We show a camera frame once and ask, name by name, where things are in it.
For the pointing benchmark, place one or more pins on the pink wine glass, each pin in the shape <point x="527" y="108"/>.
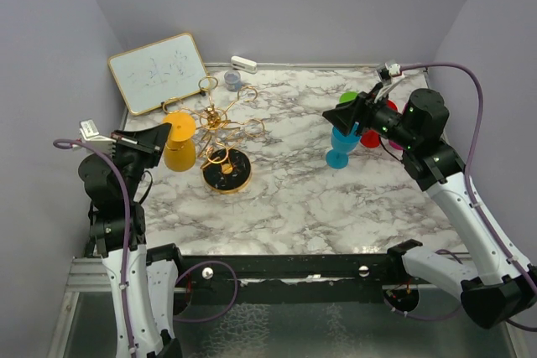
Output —
<point x="395" y="146"/>

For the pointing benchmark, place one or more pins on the green wine glass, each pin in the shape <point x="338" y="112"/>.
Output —
<point x="348" y="96"/>

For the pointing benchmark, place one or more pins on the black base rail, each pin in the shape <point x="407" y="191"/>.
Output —
<point x="288" y="279"/>

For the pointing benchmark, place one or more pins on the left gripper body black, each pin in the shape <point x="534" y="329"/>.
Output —
<point x="132" y="154"/>

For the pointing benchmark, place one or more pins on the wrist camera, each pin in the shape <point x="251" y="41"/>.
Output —
<point x="390" y="75"/>
<point x="93" y="139"/>

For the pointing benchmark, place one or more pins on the small clear plastic cup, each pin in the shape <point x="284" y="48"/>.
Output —
<point x="233" y="80"/>

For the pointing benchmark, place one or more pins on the small whiteboard gold frame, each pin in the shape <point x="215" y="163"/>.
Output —
<point x="155" y="73"/>

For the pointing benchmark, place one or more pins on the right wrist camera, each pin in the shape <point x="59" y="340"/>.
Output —
<point x="390" y="75"/>

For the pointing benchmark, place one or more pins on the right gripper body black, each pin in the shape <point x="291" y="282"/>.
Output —
<point x="373" y="115"/>

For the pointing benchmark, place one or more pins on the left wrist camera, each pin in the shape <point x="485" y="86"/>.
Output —
<point x="93" y="139"/>

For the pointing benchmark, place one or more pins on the blue wine glass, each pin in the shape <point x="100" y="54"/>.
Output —
<point x="341" y="146"/>

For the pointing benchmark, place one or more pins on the gold wire glass rack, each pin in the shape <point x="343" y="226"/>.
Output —
<point x="224" y="167"/>

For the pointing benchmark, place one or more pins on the orange wine glass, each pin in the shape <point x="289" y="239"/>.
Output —
<point x="180" y="150"/>

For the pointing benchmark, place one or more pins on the white eraser box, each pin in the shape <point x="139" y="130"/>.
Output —
<point x="243" y="64"/>

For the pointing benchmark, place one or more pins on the red wine glass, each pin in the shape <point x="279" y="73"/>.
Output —
<point x="370" y="139"/>

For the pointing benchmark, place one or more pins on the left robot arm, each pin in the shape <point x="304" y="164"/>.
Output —
<point x="142" y="279"/>

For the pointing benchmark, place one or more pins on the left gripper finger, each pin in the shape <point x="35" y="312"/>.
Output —
<point x="154" y="137"/>
<point x="152" y="152"/>

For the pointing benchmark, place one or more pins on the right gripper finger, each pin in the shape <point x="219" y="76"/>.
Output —
<point x="344" y="121"/>
<point x="348" y="106"/>

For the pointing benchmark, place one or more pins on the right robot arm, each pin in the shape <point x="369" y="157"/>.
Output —
<point x="502" y="282"/>

